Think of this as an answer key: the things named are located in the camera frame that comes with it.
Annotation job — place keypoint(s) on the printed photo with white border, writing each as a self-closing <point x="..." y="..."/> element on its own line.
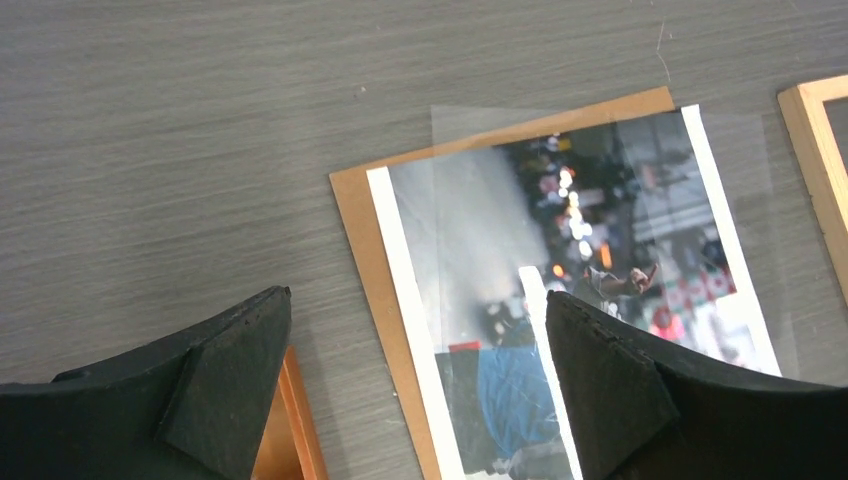
<point x="475" y="243"/>

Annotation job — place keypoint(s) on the light wooden picture frame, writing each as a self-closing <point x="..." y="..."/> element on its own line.
<point x="820" y="160"/>

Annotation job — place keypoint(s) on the orange compartment tray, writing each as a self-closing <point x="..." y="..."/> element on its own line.
<point x="290" y="448"/>

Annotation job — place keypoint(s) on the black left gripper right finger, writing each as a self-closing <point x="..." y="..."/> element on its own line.
<point x="641" y="407"/>

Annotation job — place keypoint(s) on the clear plastic sheet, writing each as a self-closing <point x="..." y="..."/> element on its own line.
<point x="742" y="218"/>

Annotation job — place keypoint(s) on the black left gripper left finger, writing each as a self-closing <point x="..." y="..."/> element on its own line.
<point x="191" y="405"/>

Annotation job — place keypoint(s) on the brown cardboard backing board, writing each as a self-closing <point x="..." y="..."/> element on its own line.
<point x="371" y="265"/>

